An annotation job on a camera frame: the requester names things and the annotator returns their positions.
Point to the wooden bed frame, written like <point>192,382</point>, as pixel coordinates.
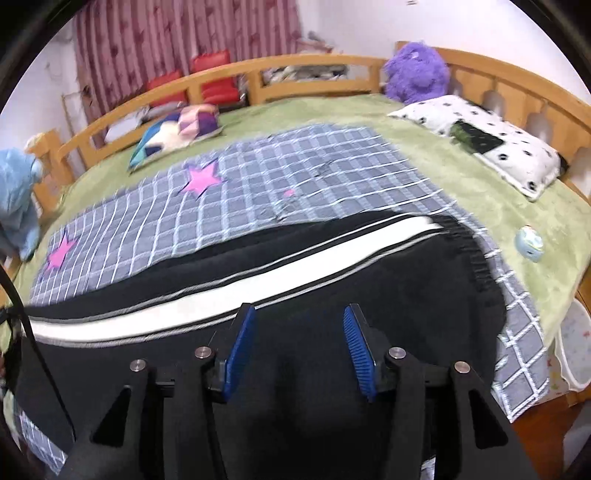
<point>528,101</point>

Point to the green bed sheet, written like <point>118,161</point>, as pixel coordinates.
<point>461,161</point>

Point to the black pants with white stripe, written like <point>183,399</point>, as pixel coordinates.
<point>298,412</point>

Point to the white patterned bin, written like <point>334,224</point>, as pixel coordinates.
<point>569,360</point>

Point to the grey checked blanket with stars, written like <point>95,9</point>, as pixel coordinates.
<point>419,300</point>

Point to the colourful geometric pillow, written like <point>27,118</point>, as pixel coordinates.
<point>176,131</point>

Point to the purple plush toy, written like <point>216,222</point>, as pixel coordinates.
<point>416,73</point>

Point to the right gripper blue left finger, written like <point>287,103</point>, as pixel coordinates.
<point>161,425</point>

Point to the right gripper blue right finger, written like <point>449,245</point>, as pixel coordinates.
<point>447,411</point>

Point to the small round light-blue toy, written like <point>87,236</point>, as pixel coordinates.
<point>529,244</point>

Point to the light blue towel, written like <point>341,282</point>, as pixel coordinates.
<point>20,229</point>

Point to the maroon patterned curtain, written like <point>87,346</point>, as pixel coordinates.
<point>122,45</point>

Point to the white black-dotted pillow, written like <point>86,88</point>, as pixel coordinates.
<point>524,161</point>

